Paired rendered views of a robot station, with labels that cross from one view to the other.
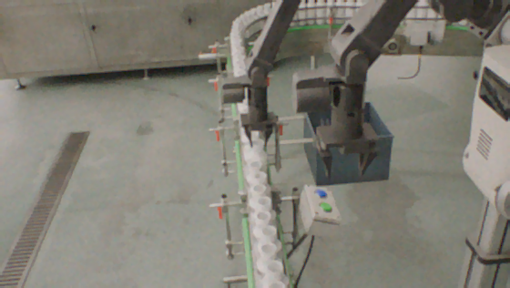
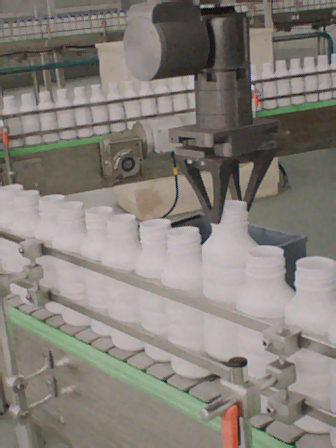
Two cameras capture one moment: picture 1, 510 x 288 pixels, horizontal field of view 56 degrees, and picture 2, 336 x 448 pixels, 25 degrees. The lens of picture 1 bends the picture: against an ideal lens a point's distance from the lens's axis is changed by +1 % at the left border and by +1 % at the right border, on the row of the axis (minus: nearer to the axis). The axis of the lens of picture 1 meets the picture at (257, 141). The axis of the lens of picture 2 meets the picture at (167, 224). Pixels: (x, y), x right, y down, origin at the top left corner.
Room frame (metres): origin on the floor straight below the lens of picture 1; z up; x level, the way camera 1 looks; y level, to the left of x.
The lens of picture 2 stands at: (0.65, 0.49, 1.41)
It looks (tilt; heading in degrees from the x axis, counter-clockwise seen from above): 16 degrees down; 325
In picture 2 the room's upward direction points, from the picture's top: 5 degrees counter-clockwise
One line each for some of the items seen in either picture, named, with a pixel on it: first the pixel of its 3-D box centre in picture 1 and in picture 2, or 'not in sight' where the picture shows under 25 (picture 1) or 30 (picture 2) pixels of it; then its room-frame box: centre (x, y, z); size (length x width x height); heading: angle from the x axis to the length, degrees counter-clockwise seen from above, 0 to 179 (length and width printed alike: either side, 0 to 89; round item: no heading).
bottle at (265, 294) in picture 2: (257, 186); (266, 328); (1.17, 0.01, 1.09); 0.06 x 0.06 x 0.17
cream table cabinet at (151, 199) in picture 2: not in sight; (189, 120); (4.96, -2.84, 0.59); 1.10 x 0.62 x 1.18; 75
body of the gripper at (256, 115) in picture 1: (257, 111); (223, 105); (1.23, -0.01, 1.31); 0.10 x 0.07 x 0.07; 93
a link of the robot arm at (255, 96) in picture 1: (255, 92); (216, 43); (1.23, 0.00, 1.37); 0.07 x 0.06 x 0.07; 92
